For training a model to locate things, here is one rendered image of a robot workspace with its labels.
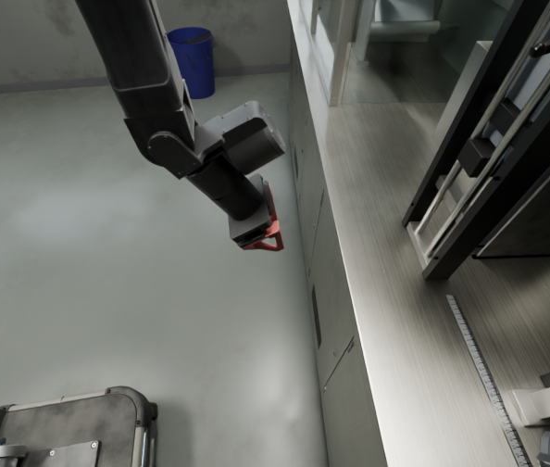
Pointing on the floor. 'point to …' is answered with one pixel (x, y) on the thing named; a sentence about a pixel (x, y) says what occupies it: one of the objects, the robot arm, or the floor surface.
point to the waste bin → (194, 59)
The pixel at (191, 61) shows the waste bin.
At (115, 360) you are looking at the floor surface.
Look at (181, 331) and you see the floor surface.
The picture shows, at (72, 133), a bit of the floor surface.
